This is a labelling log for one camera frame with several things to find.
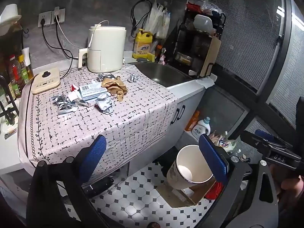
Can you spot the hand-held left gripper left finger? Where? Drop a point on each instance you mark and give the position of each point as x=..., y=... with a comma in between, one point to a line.
x=95, y=155

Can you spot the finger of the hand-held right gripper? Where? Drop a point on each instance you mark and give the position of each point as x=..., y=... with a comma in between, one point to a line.
x=264, y=133
x=251, y=140

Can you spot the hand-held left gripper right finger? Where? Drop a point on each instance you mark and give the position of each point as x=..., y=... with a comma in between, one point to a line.
x=212, y=156

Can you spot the large paper cup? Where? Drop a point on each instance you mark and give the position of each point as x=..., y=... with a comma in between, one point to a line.
x=190, y=166

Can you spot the silver red wrapper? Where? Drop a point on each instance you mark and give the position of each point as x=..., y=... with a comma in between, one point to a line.
x=104, y=104

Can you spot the small silver foil scrap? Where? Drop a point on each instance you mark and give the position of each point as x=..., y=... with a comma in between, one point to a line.
x=82, y=102

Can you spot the white paper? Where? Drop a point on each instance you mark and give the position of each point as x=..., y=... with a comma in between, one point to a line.
x=72, y=96

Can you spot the red white wrapper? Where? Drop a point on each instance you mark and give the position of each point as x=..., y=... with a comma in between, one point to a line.
x=74, y=87

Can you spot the brown paper bag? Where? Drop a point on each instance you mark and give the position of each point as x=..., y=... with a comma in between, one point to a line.
x=115, y=86

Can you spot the silver foil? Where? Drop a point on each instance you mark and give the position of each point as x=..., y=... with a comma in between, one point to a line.
x=105, y=76

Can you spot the silver foil ball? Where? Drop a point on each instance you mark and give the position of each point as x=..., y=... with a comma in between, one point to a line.
x=133, y=78

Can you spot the person's right hand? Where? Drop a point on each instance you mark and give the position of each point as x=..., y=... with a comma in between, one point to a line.
x=293, y=182

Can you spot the green white detergent bag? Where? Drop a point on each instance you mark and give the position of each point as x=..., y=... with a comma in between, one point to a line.
x=224, y=142

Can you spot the white detergent bottle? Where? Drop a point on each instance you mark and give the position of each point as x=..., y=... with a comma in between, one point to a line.
x=204, y=128

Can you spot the black appliance under counter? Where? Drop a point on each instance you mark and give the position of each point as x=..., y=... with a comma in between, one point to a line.
x=99, y=187

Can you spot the patterned pink tablecloth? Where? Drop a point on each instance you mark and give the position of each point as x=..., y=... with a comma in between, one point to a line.
x=95, y=123

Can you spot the orange detergent bottle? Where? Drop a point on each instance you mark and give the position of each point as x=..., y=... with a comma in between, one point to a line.
x=192, y=123

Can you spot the cardboard box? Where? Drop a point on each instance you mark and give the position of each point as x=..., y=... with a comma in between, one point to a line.
x=182, y=194

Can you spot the grey kitchen cabinet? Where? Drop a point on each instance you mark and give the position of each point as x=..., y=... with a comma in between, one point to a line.
x=185, y=106

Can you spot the cream induction cooker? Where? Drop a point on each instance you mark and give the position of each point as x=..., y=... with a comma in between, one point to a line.
x=46, y=80

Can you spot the wooden cutting board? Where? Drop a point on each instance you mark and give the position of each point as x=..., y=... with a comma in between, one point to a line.
x=211, y=57

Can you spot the steel sink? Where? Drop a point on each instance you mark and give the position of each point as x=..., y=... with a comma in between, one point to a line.
x=163, y=72

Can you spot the cream air fryer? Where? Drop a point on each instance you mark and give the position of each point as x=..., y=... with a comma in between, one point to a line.
x=106, y=49

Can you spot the black dish rack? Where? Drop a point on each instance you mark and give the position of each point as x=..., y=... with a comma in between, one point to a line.
x=197, y=42

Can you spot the yellow sponge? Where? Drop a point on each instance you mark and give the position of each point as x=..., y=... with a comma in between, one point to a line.
x=151, y=57

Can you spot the green label oil bottle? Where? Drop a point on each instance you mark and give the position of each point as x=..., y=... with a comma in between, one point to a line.
x=23, y=67

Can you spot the red label sauce bottle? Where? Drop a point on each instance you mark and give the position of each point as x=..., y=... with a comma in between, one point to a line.
x=14, y=74

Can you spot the yellow detergent bottle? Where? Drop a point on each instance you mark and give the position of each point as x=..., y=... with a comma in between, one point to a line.
x=142, y=44

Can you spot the hanging plastic bags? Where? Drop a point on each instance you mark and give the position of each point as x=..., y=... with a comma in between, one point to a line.
x=157, y=21

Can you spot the wall sockets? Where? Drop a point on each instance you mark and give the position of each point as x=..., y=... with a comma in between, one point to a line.
x=51, y=16

